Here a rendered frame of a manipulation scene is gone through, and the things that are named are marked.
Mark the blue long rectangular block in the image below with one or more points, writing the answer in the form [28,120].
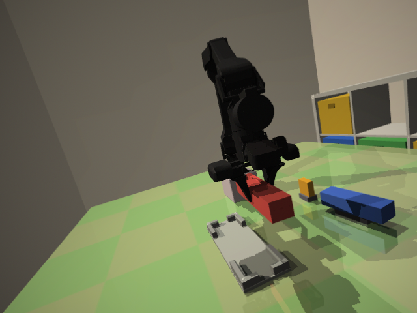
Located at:
[376,209]

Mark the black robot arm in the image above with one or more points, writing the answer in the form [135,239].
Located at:
[238,87]

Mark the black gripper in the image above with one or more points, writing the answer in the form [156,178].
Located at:
[222,170]

